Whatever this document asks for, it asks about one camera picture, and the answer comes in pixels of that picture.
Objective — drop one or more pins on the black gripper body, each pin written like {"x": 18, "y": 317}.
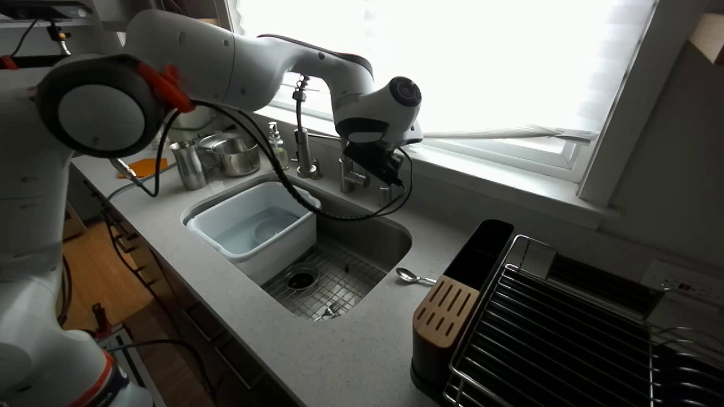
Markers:
{"x": 371, "y": 157}

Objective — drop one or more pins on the chrome spring neck faucet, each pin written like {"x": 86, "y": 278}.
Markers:
{"x": 304, "y": 155}

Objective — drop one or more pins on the silver spoon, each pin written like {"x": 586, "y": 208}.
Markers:
{"x": 412, "y": 276}

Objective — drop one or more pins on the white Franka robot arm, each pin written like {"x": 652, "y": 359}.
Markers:
{"x": 218, "y": 68}

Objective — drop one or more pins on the soap dispenser pump bottle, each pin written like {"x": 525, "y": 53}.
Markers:
{"x": 277, "y": 148}

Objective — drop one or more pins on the black utensil holder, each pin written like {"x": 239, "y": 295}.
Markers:
{"x": 482, "y": 251}

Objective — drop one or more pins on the stainless steel pot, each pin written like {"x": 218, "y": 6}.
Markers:
{"x": 240, "y": 160}
{"x": 206, "y": 151}

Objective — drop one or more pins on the white plastic wash tub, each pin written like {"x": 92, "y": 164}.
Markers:
{"x": 257, "y": 226}

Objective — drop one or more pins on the wooden slotted knife insert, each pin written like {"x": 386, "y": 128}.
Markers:
{"x": 445, "y": 310}

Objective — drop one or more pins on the silver fork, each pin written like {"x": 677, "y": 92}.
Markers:
{"x": 327, "y": 308}

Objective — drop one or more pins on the tall metal cup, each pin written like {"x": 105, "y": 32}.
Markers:
{"x": 188, "y": 165}

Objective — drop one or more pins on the orange flat object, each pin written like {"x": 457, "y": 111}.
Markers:
{"x": 144, "y": 169}

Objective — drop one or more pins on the dark base cabinet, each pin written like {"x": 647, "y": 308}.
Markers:
{"x": 218, "y": 354}

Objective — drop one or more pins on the white window frame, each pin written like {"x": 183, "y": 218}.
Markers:
{"x": 635, "y": 114}

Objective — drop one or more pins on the white wall outlet plate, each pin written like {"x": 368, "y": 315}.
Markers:
{"x": 681, "y": 284}

